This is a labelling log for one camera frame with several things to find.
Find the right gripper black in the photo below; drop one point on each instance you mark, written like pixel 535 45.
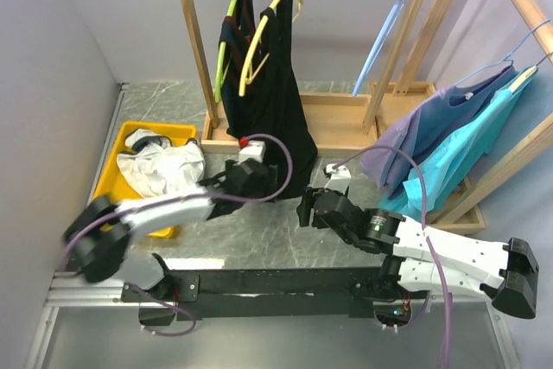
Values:
pixel 303 209

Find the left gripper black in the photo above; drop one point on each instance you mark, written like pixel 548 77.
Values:
pixel 266 189

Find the black tank top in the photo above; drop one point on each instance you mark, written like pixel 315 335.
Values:
pixel 277 109

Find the yellow clothes hanger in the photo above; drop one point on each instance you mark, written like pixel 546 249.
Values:
pixel 248 74

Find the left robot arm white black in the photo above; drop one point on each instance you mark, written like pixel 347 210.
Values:
pixel 99 240

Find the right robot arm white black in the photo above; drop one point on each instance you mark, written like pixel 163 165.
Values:
pixel 421 258

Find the navy maroon tank top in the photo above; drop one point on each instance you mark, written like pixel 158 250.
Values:
pixel 238 111

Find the green clothes hanger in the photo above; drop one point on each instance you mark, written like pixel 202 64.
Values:
pixel 237 29

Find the light blue plastic hanger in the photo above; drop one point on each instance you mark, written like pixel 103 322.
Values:
pixel 378 44

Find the cream wooden hanger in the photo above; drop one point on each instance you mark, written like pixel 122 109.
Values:
pixel 527 74

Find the wooden clothes rack centre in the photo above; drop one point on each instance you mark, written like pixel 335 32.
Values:
pixel 339 123

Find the wooden clothes rack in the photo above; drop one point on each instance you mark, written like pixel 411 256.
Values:
pixel 455 207
pixel 339 123

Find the white garment in tray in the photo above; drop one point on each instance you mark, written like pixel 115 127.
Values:
pixel 153 165

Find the black base beam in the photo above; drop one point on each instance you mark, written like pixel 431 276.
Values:
pixel 191 295

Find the yellow plastic tray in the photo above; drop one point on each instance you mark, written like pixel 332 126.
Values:
pixel 111 181

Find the turquoise t-shirt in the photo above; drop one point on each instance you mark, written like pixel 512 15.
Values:
pixel 444 169

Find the purple t-shirt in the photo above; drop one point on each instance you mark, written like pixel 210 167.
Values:
pixel 422 130

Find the wooden clothes rack right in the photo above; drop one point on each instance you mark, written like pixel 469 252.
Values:
pixel 455 207

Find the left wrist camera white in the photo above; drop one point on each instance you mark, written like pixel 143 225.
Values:
pixel 251 149

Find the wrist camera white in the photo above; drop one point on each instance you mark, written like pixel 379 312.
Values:
pixel 251 149
pixel 338 179

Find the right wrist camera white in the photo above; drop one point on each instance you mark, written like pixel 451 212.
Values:
pixel 338 179

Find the blue wire hanger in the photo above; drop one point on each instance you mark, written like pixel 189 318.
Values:
pixel 507 59

